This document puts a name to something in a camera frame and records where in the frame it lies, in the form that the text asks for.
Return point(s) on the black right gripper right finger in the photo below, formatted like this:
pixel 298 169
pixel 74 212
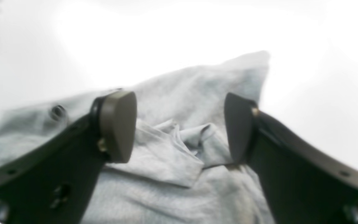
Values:
pixel 301 184

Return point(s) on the grey T-shirt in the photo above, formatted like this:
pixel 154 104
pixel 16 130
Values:
pixel 181 171

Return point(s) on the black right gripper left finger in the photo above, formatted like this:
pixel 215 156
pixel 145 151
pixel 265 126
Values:
pixel 53 183

